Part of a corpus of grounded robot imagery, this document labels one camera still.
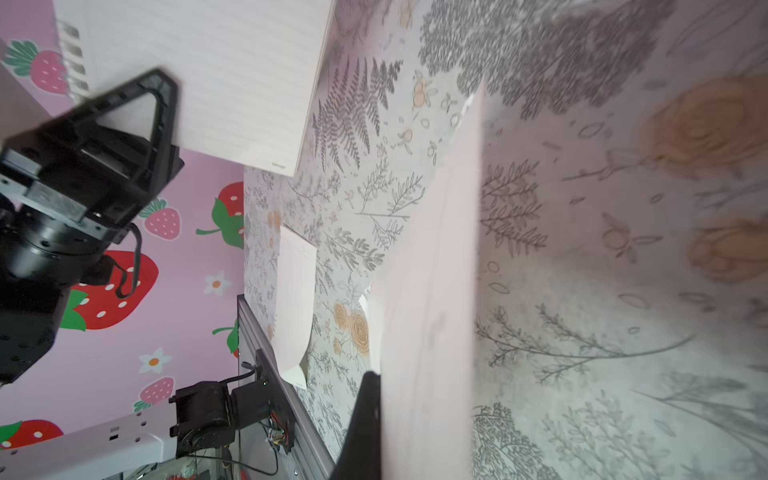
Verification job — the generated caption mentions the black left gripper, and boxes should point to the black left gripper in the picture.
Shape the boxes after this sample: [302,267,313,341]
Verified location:
[1,68,184,240]

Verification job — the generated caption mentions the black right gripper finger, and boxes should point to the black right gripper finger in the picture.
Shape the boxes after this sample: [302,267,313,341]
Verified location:
[329,371,382,480]

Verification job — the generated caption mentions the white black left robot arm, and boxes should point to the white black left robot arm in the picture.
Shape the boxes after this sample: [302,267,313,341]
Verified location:
[1,69,184,385]

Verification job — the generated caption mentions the aluminium rail base frame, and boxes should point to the aluminium rail base frame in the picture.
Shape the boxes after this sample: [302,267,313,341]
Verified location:
[236,295,335,479]

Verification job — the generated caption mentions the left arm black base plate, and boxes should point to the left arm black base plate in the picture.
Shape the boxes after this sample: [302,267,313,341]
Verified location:
[231,349,296,453]

